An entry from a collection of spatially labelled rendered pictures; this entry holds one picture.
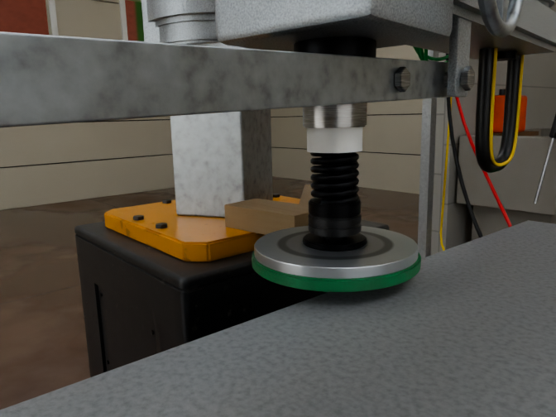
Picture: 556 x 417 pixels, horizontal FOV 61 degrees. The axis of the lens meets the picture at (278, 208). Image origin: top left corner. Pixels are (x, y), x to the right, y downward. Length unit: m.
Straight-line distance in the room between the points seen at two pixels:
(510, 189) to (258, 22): 2.85
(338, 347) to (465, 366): 0.11
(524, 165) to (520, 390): 2.85
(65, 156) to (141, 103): 6.25
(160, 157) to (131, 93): 6.75
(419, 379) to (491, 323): 0.15
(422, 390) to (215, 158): 0.83
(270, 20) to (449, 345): 0.38
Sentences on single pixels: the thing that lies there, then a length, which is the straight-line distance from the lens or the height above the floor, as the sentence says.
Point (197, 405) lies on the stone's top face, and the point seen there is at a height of 0.80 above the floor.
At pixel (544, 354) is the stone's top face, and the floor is 0.80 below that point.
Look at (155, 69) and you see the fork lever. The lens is 0.35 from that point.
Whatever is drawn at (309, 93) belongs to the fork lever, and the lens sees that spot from 0.47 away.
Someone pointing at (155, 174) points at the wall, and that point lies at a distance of 7.07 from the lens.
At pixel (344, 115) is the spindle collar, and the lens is 0.57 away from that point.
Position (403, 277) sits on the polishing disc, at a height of 0.83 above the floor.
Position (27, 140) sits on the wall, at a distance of 6.46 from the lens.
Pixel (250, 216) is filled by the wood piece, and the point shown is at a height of 0.81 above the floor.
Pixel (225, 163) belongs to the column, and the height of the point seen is 0.91.
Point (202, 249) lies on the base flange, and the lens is 0.94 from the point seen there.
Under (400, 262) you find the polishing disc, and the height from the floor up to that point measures 0.85.
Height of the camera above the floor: 1.02
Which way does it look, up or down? 11 degrees down
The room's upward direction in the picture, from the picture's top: 1 degrees counter-clockwise
